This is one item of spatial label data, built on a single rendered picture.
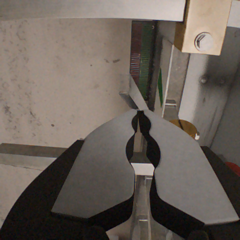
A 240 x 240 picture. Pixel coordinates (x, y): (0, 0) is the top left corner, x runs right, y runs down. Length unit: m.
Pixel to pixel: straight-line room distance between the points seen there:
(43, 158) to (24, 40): 0.99
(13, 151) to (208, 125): 0.52
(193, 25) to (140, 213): 0.67
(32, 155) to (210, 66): 0.46
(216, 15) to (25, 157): 0.37
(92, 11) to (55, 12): 0.04
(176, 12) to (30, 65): 1.13
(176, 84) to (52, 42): 0.90
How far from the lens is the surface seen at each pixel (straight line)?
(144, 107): 0.16
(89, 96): 1.23
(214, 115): 0.59
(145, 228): 0.77
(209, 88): 0.54
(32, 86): 1.34
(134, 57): 0.39
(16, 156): 0.38
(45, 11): 0.26
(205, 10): 0.24
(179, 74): 0.42
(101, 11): 0.24
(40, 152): 0.36
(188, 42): 0.24
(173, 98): 0.44
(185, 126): 0.30
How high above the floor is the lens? 1.08
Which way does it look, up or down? 57 degrees down
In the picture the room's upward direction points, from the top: 174 degrees counter-clockwise
